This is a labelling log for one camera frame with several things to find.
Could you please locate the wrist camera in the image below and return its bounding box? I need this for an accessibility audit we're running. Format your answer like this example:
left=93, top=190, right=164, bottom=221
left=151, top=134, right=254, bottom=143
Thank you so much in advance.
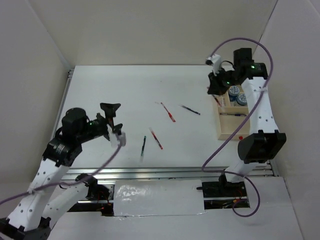
left=107, top=126, right=127, bottom=147
left=205, top=54, right=222, bottom=76

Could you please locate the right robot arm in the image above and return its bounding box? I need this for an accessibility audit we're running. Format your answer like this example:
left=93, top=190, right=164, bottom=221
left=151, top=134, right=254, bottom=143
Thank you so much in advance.
left=206, top=48, right=287, bottom=196

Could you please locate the red capped pen upper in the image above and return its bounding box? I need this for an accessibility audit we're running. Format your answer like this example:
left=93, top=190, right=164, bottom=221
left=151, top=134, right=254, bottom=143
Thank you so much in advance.
left=155, top=102, right=176, bottom=123

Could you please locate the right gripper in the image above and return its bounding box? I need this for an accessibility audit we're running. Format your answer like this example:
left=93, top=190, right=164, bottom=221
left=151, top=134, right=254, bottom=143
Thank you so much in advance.
left=207, top=66, right=240, bottom=96

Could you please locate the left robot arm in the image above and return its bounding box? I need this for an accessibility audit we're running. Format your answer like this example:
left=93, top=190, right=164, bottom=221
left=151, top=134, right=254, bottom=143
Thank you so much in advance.
left=0, top=103, right=126, bottom=240

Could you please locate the purple cable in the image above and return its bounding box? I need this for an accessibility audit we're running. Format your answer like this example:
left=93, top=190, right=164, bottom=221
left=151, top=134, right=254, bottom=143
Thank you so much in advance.
left=201, top=36, right=273, bottom=217
left=0, top=143, right=123, bottom=206

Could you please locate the aluminium frame rail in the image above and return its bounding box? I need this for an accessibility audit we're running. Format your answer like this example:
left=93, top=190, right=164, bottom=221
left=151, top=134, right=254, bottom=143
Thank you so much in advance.
left=62, top=164, right=274, bottom=181

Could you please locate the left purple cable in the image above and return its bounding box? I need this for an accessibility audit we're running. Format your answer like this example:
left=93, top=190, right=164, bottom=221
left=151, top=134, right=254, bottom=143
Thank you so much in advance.
left=0, top=143, right=123, bottom=206

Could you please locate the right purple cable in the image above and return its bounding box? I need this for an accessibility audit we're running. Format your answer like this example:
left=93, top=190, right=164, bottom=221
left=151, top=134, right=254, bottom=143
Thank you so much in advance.
left=201, top=36, right=273, bottom=217

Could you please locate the clear spray bottle blue cap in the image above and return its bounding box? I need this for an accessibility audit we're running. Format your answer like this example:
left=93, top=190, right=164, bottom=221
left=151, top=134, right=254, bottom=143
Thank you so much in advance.
left=223, top=94, right=231, bottom=107

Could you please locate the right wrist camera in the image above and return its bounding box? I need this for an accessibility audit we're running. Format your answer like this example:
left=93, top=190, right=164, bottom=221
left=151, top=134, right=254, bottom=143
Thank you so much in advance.
left=205, top=54, right=222, bottom=76

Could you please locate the green pen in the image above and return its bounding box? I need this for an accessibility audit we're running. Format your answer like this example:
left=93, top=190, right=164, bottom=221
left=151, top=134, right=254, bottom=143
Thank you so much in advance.
left=140, top=135, right=147, bottom=162

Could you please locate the beige compartment tray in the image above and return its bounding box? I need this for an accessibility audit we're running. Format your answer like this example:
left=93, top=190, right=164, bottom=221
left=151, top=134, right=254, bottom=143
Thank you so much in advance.
left=212, top=85, right=249, bottom=141

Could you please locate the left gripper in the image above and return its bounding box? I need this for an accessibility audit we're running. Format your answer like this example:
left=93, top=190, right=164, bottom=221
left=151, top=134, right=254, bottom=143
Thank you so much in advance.
left=78, top=102, right=124, bottom=142

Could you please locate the white front panel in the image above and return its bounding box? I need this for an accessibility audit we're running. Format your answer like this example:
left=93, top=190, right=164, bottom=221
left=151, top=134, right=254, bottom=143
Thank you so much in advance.
left=113, top=179, right=205, bottom=217

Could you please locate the purple pen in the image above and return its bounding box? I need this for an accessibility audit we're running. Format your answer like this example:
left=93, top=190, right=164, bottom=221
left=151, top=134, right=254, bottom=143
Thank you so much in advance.
left=179, top=104, right=201, bottom=116

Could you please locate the blue white jar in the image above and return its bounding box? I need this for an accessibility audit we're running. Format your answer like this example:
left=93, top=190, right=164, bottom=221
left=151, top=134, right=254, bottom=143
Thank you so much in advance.
left=228, top=85, right=240, bottom=97
left=235, top=93, right=247, bottom=106

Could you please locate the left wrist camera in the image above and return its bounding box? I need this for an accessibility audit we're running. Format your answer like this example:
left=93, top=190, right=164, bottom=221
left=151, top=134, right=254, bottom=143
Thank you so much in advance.
left=107, top=126, right=127, bottom=147

